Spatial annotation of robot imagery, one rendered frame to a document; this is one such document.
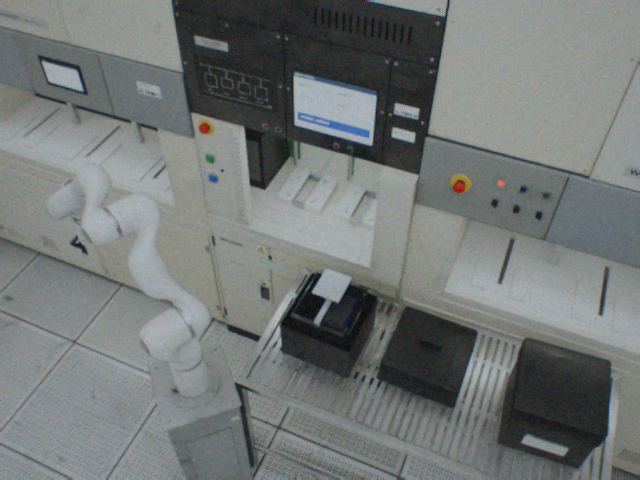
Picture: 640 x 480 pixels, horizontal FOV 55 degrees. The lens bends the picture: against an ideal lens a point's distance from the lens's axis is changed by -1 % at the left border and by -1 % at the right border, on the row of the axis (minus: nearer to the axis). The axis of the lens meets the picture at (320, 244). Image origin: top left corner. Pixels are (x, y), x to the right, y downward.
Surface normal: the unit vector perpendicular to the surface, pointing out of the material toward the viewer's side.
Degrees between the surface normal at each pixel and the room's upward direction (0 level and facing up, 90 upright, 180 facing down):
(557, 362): 0
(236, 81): 90
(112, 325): 0
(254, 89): 90
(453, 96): 90
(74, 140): 0
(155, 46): 90
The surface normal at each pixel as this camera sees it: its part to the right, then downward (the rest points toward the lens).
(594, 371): 0.01, -0.68
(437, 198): -0.40, 0.67
